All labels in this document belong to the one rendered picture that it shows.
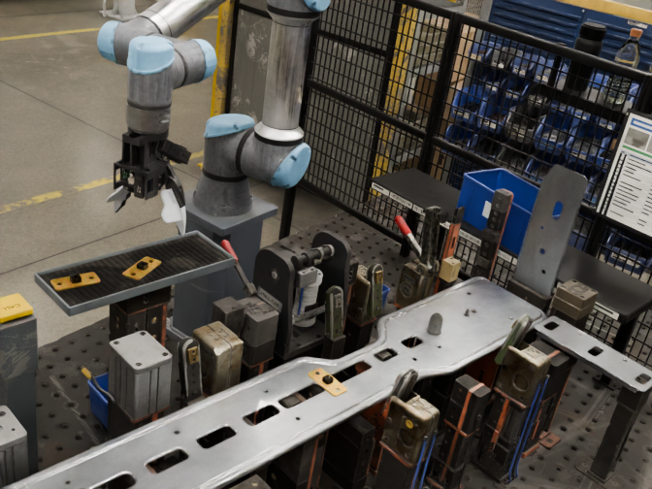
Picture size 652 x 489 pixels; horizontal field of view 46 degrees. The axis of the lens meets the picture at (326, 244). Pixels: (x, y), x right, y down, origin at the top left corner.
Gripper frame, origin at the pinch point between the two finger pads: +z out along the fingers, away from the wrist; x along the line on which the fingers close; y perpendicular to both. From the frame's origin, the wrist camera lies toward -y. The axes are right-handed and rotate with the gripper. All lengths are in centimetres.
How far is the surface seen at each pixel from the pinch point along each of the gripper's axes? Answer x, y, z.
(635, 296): 95, -81, 24
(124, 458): 16.9, 30.9, 26.1
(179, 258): 2.4, -7.1, 10.3
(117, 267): -5.2, 3.0, 10.3
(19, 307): -10.3, 23.9, 10.2
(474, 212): 47, -94, 20
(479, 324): 61, -47, 26
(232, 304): 15.4, -7.2, 16.5
